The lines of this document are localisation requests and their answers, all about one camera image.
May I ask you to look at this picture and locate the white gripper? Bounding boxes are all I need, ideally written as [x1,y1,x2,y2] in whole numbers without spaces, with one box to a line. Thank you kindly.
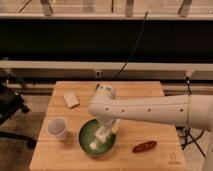
[98,119,120,134]

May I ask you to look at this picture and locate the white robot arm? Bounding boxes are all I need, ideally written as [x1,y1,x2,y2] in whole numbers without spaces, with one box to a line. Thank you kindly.
[88,84,213,171]

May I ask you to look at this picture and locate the green ceramic bowl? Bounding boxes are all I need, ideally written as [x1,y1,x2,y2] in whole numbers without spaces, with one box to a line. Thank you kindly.
[79,119,116,156]

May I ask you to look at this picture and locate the red chili pepper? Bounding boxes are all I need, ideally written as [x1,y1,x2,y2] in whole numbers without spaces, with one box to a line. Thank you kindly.
[133,141,157,153]

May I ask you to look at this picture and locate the white rectangular sponge block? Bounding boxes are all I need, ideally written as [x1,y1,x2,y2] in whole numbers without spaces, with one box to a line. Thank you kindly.
[64,92,79,108]

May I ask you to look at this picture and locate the translucent plastic cup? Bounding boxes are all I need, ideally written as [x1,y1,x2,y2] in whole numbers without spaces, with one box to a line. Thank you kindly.
[46,117,68,141]

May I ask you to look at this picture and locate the black chair base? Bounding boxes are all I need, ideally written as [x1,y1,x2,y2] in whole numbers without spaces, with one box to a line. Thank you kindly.
[0,68,37,149]

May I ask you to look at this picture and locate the white wall outlet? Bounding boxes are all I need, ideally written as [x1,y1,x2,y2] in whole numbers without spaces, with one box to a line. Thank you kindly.
[96,71,101,78]

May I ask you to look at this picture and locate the black hanging cable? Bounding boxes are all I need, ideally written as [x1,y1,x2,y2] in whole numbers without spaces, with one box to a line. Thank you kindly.
[111,10,150,81]

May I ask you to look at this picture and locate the black floor cable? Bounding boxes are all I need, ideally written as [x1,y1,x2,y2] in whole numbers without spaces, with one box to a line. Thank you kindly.
[176,126,206,158]

